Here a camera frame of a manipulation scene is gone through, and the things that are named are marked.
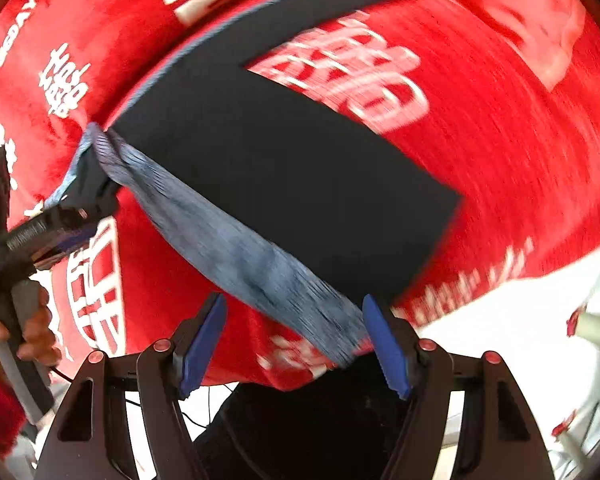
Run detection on red blanket with white characters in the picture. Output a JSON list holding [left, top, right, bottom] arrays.
[[0, 0, 600, 461]]

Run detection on black pants with grey waistband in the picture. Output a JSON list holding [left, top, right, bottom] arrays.
[[44, 0, 464, 480]]

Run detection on person's left hand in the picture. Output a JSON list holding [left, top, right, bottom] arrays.
[[0, 283, 61, 384]]

